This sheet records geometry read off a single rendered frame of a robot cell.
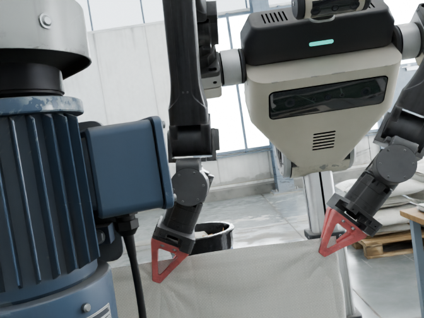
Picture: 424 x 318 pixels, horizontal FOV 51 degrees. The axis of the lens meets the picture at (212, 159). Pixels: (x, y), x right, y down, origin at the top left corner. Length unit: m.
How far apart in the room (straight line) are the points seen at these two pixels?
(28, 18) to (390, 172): 0.53
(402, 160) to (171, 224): 0.37
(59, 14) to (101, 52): 8.70
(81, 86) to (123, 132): 8.69
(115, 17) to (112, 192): 8.82
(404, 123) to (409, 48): 0.48
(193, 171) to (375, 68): 0.63
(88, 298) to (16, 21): 0.23
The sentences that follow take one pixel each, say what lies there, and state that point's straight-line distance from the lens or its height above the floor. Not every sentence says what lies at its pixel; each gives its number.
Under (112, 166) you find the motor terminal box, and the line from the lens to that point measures 0.42.
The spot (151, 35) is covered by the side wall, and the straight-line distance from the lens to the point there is 9.01.
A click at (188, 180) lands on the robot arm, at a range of 0.66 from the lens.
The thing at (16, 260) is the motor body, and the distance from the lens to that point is 0.39.
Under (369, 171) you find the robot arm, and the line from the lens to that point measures 0.78.
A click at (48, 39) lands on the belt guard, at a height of 1.37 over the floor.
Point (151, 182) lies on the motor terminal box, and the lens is 0.43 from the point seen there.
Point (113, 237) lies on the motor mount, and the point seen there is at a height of 1.18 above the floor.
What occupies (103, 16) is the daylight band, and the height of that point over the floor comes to 3.85.
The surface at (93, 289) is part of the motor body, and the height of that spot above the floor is 1.16.
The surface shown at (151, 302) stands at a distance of 0.81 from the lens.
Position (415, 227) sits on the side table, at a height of 0.66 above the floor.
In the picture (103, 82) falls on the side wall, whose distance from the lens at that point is 9.02.
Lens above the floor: 1.28
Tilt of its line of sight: 3 degrees down
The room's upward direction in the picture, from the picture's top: 9 degrees counter-clockwise
